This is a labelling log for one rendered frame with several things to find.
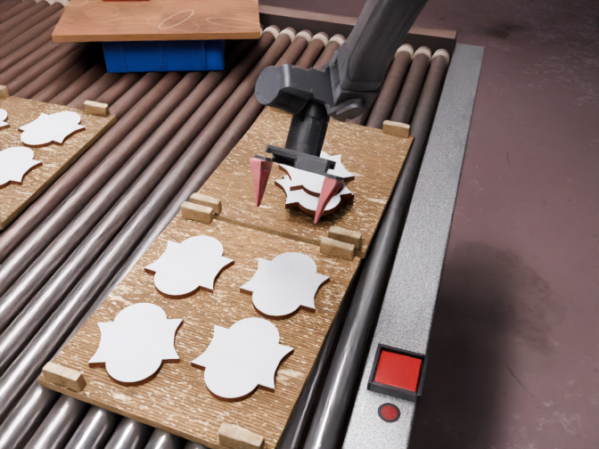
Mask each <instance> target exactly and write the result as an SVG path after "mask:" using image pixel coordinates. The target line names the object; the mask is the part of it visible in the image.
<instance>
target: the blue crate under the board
mask: <svg viewBox="0 0 599 449"><path fill-rule="evenodd" d="M99 42H102V46H103V54H104V59H105V64H106V69H107V71H108V72H109V73H119V72H164V71H209V70H224V69H225V42H226V40H225V39H208V40H153V41H99Z"/></svg>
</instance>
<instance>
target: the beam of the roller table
mask: <svg viewBox="0 0 599 449"><path fill-rule="evenodd" d="M484 53H485V47H483V46H476V45H464V44H455V48H454V51H453V54H452V58H451V61H450V64H449V67H448V71H447V76H446V79H445V83H444V86H443V89H442V93H441V96H440V99H439V105H438V108H437V111H436V115H435V118H434V121H433V124H432V128H431V133H430V136H429V140H428V143H427V146H426V150H425V153H424V156H423V162H422V165H421V168H420V172H419V175H418V178H417V181H416V185H415V188H414V193H413V197H412V200H411V203H410V207H409V210H408V213H407V216H406V221H405V225H404V229H403V232H402V235H401V238H400V242H399V244H398V250H397V254H396V257H395V260H394V264H393V266H392V270H391V273H390V278H389V282H388V286H387V289H386V292H385V295H384V299H383V301H382V307H381V311H380V314H379V317H378V321H377V323H376V327H375V330H374V334H373V339H372V343H371V346H370V349H369V352H368V356H367V358H366V362H365V368H364V371H363V374H362V378H361V380H360V384H359V387H358V391H357V396H356V400H355V403H354V406H353V409H352V413H351V415H350V419H349V424H348V428H347V431H346V435H345V437H344V441H343V444H342V448H341V449H409V444H410V439H411V435H412V430H413V425H414V417H415V412H416V407H417V403H416V402H411V401H407V400H405V399H401V398H397V397H394V396H387V395H384V394H381V393H377V392H373V391H371V390H367V389H366V388H367V382H368V379H369V375H370V372H371V369H372V365H373V359H374V356H375V352H376V349H377V346H378V343H380V344H383V345H387V346H391V347H398V348H402V349H405V350H409V351H413V352H416V353H420V354H424V355H427V351H428V346H429V341H430V336H431V328H432V323H433V318H434V314H435V309H436V304H437V299H438V294H439V286H440V281H441V276H442V272H443V267H444V262H445V257H446V253H447V244H448V239H449V234H450V230H451V225H452V220H453V215H454V211H455V202H456V197H457V193H458V188H459V183H460V178H461V174H462V169H463V164H464V155H465V151H466V146H467V141H468V136H469V132H470V127H471V122H472V114H473V109H474V104H475V99H476V94H477V90H478V85H479V80H480V72H481V67H482V62H483V57H484ZM384 403H392V404H395V405H396V406H397V407H398V408H399V410H400V412H401V415H400V418H399V420H397V421H396V422H392V423H388V422H385V421H383V420H382V419H381V418H380V417H379V415H378V408H379V406H380V405H381V404H384Z"/></svg>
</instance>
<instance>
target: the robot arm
mask: <svg viewBox="0 0 599 449"><path fill-rule="evenodd" d="M428 1H429V0H367V1H366V3H365V6H364V8H363V10H362V12H361V13H360V15H359V18H358V20H357V23H356V25H355V27H354V28H353V30H352V32H351V33H350V35H349V37H348V39H347V40H346V41H344V42H343V43H342V44H341V48H340V50H336V51H335V53H334V55H333V57H332V59H331V61H329V62H327V63H326V64H325V65H323V66H322V70H319V69H315V68H313V67H311V68H309V69H303V68H300V67H297V66H294V65H291V64H284V65H281V66H280V67H276V66H268V67H266V68H264V69H263V70H262V71H261V73H260V74H259V76H258V79H257V82H256V86H255V95H256V98H257V100H258V102H259V103H261V104H264V105H266V106H269V107H272V108H275V109H278V110H282V111H285V112H288V113H291V114H293V115H292V119H291V125H290V129H289V133H288V135H287V139H286V143H285V146H284V148H282V147H278V146H274V145H272V144H268V143H267V146H266V149H265V152H267V153H272V156H273V157H272V158H268V157H265V156H260V155H257V154H255V155H254V158H250V169H251V173H252V178H253V183H254V187H255V206H256V207H259V206H260V203H261V201H262V199H263V196H264V192H265V189H266V187H267V181H268V178H269V176H270V172H271V169H272V166H273V162H275V163H278V164H282V165H285V166H289V167H293V168H297V169H300V170H303V171H307V172H310V173H314V174H317V175H320V176H324V181H323V185H322V189H321V192H320V196H319V201H318V204H317V208H316V214H315V220H314V223H315V224H316V223H318V221H319V219H320V217H321V215H322V214H323V212H324V210H325V208H326V206H327V204H328V203H329V202H330V201H331V199H332V198H333V197H334V195H335V194H336V193H337V192H338V190H339V189H340V188H341V187H342V186H343V184H344V182H343V181H342V179H343V177H341V176H336V175H332V174H327V171H328V169H332V170H334V169H335V165H336V162H335V161H332V160H329V159H324V158H320V155H321V151H322V149H323V145H324V139H325V135H326V132H327V128H328V125H329V124H328V123H329V121H330V117H331V116H332V117H335V118H338V119H341V120H344V119H346V118H349V119H353V118H356V117H358V116H360V115H363V114H364V113H365V111H366V108H368V107H370V106H371V105H372V104H373V102H374V101H375V99H376V98H377V96H378V95H379V93H380V87H379V85H380V84H381V82H382V81H383V79H384V77H385V74H386V70H387V68H388V65H389V63H390V61H391V59H392V57H393V55H394V54H395V52H396V51H397V49H398V48H399V46H400V45H401V43H402V42H403V40H404V38H405V37H406V35H407V33H408V31H409V30H410V28H412V26H413V25H414V22H415V21H416V19H417V18H418V16H419V15H420V13H421V11H422V10H423V8H424V6H425V5H426V4H427V2H428Z"/></svg>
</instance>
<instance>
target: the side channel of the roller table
mask: <svg viewBox="0 0 599 449"><path fill-rule="evenodd" d="M258 15H259V23H260V24H262V25H263V26H264V28H265V29H266V28H268V27H269V26H271V25H276V26H277V27H278V28H279V29H280V30H281V31H282V30H284V29H286V28H293V29H295V31H296V33H297V34H298V33H300V32H301V30H303V29H307V30H309V31H310V32H311V33H312V35H313V36H314V35H316V34H317V33H319V32H324V33H326V34H327V35H328V37H329V40H330V39H331V38H332V37H333V36H334V35H337V34H340V35H343V36H344V37H345V39H346V40H347V39H348V37H349V35H350V33H351V32H352V30H353V28H354V27H355V25H356V23H357V20H358V18H353V17H347V16H340V15H333V14H326V13H320V12H307V11H300V10H293V9H286V8H279V7H273V6H265V5H258ZM456 36H457V31H454V30H447V29H435V28H427V27H421V26H414V25H413V26H412V28H410V30H409V31H408V33H407V35H406V37H405V38H404V40H403V42H402V43H401V45H400V46H402V45H403V44H410V45H411V46H412V47H413V48H414V53H415V52H416V51H417V50H418V48H419V47H421V46H427V47H429V48H430V49H431V57H432V55H433V54H434V53H435V52H436V51H437V50H438V49H441V48H443V49H446V50H447V51H448V53H449V63H448V65H449V64H450V61H451V58H452V54H453V51H454V48H455V41H456ZM400 46H399V47H400Z"/></svg>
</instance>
